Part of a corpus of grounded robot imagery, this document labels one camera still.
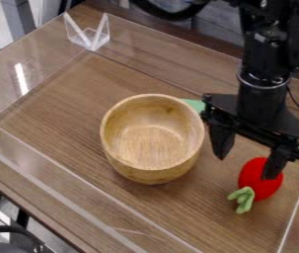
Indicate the clear acrylic corner bracket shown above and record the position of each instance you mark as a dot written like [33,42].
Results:
[88,38]

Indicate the clear acrylic tray enclosure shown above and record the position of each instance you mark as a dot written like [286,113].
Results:
[106,158]

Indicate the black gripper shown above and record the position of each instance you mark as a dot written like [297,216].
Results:
[254,113]

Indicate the red plush fruit green leaf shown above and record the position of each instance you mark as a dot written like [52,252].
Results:
[254,188]

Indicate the wooden bowl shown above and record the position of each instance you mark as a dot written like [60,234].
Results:
[151,138]

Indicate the black metal device base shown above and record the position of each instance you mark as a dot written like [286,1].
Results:
[27,241]

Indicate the green sponge block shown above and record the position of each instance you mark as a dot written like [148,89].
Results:
[194,105]

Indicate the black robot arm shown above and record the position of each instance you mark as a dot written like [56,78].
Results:
[270,29]

